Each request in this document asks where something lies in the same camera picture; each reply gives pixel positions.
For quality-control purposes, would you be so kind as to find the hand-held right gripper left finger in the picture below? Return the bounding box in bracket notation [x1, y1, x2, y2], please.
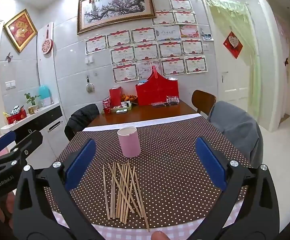
[13, 139, 103, 240]

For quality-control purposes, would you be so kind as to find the bundle of wooden chopsticks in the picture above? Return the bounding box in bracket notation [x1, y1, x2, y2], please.
[102, 160, 151, 232]

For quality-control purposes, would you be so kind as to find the teal water jug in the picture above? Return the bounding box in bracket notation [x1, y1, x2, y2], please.
[39, 84, 54, 107]

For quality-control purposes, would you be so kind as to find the zebra striped cloth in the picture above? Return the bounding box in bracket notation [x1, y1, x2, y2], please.
[10, 105, 25, 115]

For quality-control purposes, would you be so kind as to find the gold framed red picture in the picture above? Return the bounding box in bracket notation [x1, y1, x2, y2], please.
[4, 9, 38, 53]

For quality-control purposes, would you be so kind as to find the green sheer curtain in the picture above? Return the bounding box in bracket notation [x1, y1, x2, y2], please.
[202, 0, 261, 117]

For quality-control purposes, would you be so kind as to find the small red box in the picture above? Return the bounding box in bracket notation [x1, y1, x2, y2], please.
[109, 87, 122, 108]

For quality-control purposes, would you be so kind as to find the framed plum blossom painting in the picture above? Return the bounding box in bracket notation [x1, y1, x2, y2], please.
[77, 0, 156, 35]

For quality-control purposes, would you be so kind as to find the group of wall certificates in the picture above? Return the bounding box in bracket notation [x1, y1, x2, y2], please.
[85, 0, 209, 83]

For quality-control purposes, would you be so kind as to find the red round wall ornament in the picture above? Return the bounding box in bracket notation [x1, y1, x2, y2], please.
[41, 22, 54, 55]

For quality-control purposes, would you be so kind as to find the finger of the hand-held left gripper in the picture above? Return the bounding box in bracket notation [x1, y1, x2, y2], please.
[0, 130, 43, 178]
[0, 131, 16, 160]

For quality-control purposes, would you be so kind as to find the white cloth strip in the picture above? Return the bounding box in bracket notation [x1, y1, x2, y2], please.
[82, 113, 202, 132]

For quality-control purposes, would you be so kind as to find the brown wooden chair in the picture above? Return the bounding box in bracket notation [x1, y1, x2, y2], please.
[191, 90, 216, 117]

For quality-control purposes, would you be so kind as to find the person's right hand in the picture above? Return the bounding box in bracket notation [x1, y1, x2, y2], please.
[152, 231, 168, 240]

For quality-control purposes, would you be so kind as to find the black plastic packet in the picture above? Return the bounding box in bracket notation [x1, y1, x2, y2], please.
[166, 95, 180, 105]

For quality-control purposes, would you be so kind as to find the hanging turtle ornament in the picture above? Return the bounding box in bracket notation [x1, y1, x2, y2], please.
[86, 76, 95, 93]

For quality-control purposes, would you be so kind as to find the red diamond door decoration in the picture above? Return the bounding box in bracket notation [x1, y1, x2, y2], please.
[223, 31, 243, 59]

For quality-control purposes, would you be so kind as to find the white black cabinet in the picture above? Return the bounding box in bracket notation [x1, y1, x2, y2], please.
[0, 102, 68, 170]

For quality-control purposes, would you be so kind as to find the black jacket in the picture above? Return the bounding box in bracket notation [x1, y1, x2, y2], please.
[64, 104, 100, 141]

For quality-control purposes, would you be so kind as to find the white door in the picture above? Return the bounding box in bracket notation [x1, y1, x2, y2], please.
[211, 5, 254, 110]

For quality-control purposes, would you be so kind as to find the brown polka dot tablecloth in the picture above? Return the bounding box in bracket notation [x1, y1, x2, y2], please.
[43, 116, 251, 229]

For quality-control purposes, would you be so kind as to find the red soda can pack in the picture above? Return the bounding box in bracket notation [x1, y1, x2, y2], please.
[102, 96, 112, 114]

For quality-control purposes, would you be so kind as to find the pink cup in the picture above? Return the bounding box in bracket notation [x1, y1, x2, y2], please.
[117, 126, 141, 158]

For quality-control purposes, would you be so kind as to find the orange snack pile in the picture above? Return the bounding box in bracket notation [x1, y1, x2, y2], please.
[121, 94, 138, 103]

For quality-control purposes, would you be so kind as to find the small potted plant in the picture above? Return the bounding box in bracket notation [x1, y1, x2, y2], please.
[24, 93, 41, 114]

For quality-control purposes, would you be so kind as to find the red gift bag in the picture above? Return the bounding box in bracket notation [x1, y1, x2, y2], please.
[135, 66, 180, 106]

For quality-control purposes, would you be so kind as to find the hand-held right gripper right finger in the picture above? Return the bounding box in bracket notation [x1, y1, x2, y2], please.
[194, 137, 281, 240]

